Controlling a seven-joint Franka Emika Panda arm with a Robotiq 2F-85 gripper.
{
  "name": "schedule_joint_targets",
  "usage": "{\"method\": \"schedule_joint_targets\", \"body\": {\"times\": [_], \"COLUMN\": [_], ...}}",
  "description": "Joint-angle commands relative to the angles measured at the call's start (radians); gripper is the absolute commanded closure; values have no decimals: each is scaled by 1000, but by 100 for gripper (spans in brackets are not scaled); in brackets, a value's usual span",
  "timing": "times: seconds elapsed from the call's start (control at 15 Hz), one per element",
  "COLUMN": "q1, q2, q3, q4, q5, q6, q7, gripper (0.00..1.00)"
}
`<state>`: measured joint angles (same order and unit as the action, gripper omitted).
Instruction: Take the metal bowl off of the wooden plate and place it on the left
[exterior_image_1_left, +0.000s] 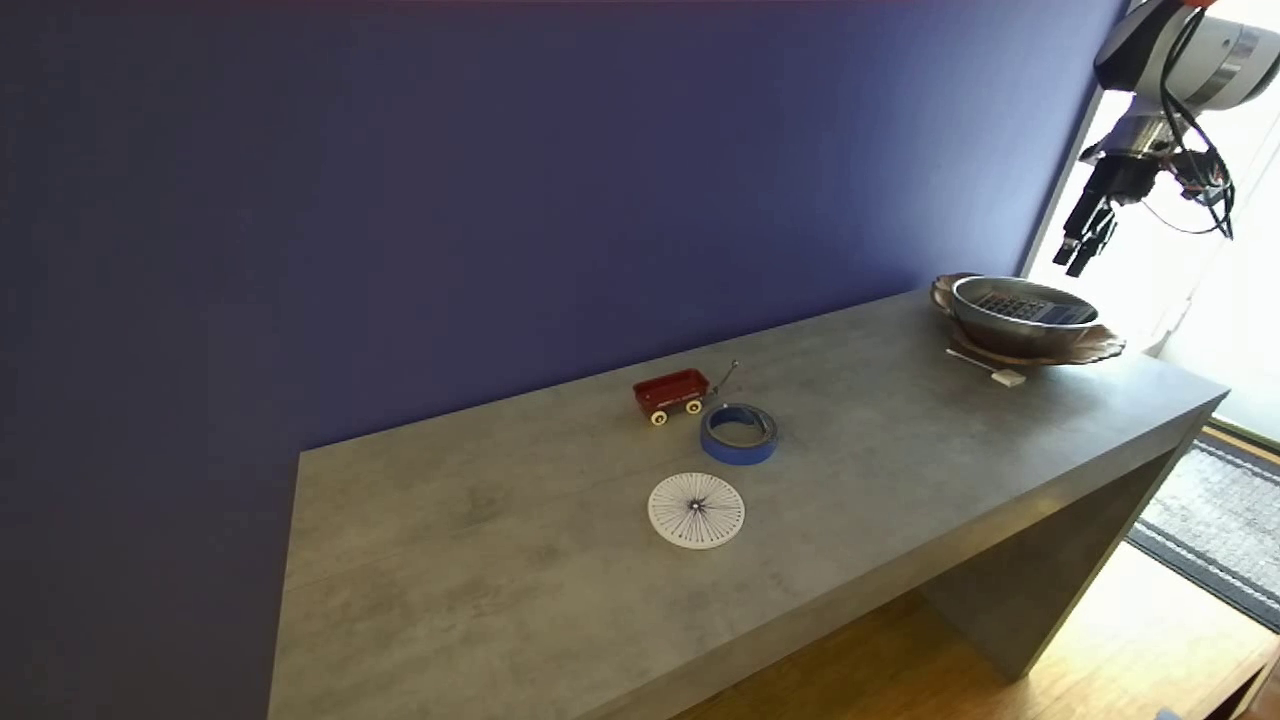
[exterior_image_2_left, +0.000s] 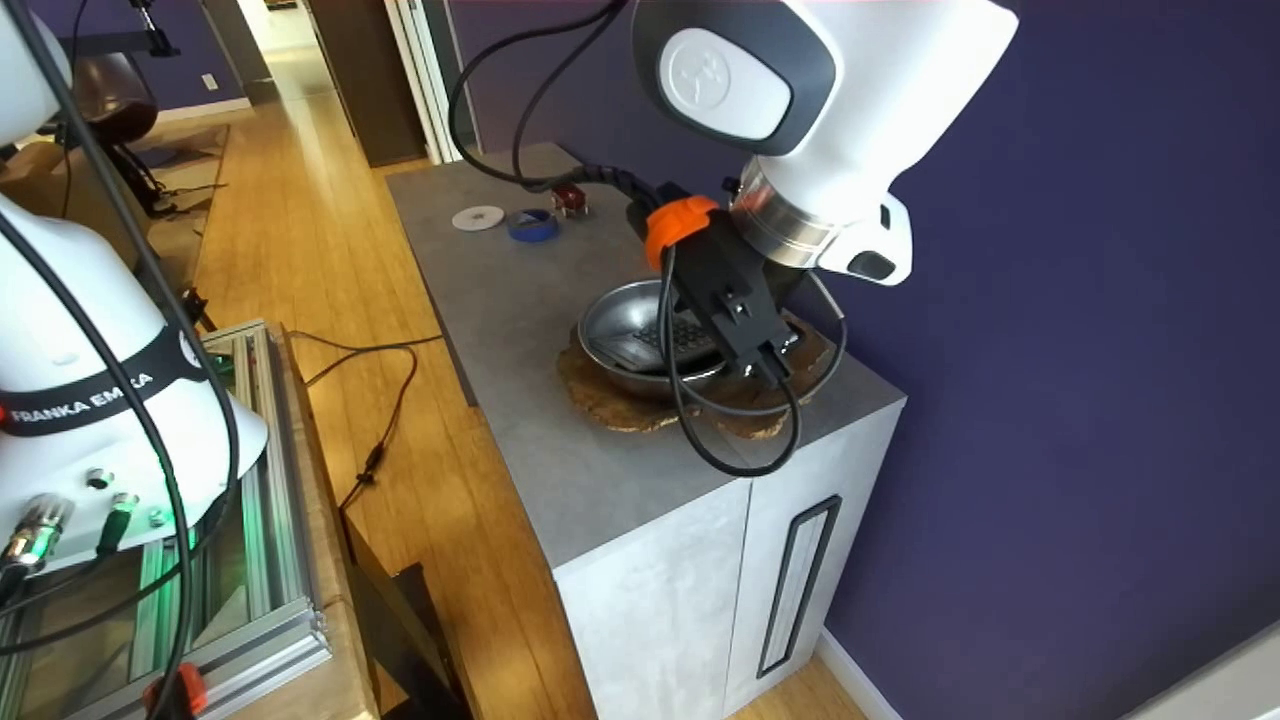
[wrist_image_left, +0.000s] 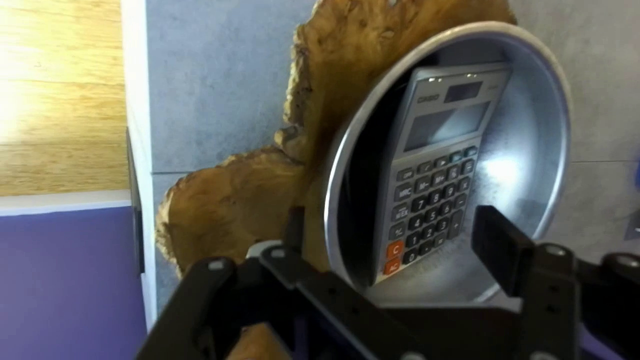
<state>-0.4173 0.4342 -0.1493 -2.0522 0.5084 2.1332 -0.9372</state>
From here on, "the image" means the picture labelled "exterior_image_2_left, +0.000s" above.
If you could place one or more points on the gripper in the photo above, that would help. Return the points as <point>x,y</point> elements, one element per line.
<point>722,268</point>

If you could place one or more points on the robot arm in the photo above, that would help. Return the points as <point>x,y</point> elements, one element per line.
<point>110,330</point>

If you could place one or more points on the metal bowl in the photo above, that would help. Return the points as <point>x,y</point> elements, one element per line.
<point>615,330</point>

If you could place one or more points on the wooden plate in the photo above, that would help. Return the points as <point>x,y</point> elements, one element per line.
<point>600,400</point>

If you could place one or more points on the grey cabinet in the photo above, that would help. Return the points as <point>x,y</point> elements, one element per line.
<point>540,400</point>

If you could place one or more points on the small red brown block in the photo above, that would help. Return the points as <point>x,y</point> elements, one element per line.
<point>570,200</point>

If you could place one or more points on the blue tape roll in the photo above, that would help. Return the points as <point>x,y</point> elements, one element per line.
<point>530,230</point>

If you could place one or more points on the white disc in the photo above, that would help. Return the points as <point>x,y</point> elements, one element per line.
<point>478,217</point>

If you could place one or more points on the black flat panel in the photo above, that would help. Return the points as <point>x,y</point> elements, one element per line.
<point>400,630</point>

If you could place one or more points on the dark wooden door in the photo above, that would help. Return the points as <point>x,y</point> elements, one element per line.
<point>365,80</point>

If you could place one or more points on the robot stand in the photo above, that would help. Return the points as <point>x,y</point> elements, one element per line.
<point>270,560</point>

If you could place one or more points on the orange clamp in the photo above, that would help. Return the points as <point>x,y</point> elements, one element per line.
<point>188,688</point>

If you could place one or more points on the dark brown chair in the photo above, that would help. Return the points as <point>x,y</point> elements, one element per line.
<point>115,95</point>

